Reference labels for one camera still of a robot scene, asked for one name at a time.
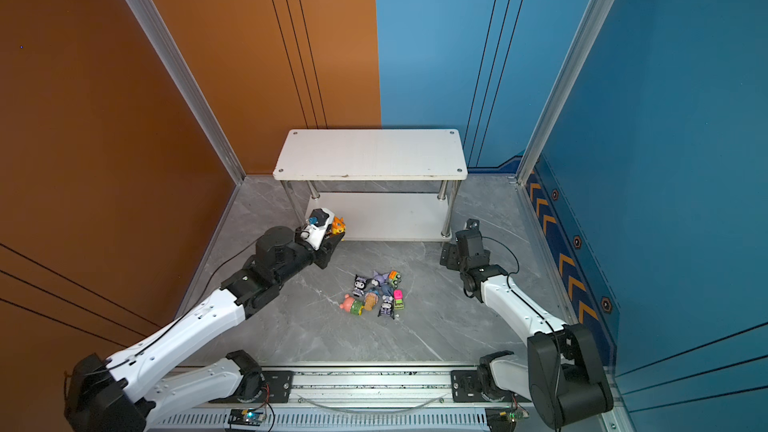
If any pink pig green toy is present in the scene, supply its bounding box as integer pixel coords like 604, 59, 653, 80
339, 294, 364, 316

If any orange fox toy figure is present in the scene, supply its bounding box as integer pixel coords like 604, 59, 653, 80
331, 216, 346, 235

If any right circuit board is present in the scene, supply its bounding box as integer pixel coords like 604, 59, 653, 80
484, 408, 529, 432

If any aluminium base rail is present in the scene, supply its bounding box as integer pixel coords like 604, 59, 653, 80
145, 362, 548, 431

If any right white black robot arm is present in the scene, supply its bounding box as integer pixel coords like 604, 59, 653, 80
440, 219, 614, 431

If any white two-tier metal shelf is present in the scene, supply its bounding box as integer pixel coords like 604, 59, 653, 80
273, 129, 468, 242

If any right aluminium corner post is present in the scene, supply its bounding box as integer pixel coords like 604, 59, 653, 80
515, 0, 615, 186

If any aluminium corner post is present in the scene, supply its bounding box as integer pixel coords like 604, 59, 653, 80
125, 0, 246, 185
515, 0, 615, 186

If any black white kuromi toy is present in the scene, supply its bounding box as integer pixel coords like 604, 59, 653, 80
352, 275, 368, 300

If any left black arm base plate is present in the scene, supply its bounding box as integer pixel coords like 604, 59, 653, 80
210, 370, 294, 405

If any left aluminium corner post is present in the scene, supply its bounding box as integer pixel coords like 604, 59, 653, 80
125, 0, 246, 185

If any pink green block toy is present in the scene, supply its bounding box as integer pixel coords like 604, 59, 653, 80
393, 289, 405, 310

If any purple bat toy figure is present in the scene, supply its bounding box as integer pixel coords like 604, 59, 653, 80
369, 272, 391, 295

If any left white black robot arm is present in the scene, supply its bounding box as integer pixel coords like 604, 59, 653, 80
64, 226, 344, 431

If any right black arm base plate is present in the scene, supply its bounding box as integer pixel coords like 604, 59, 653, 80
450, 367, 530, 403

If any green orange toy car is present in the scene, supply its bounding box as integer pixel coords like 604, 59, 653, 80
387, 271, 402, 288

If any ice cream cone toy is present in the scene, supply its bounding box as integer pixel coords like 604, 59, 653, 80
363, 289, 381, 311

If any grey purple kuromi toy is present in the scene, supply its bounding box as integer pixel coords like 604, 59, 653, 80
378, 295, 395, 320

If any left green circuit board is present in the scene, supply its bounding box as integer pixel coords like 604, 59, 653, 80
227, 408, 269, 430

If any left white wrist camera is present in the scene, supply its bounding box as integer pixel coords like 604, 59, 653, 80
299, 208, 335, 250

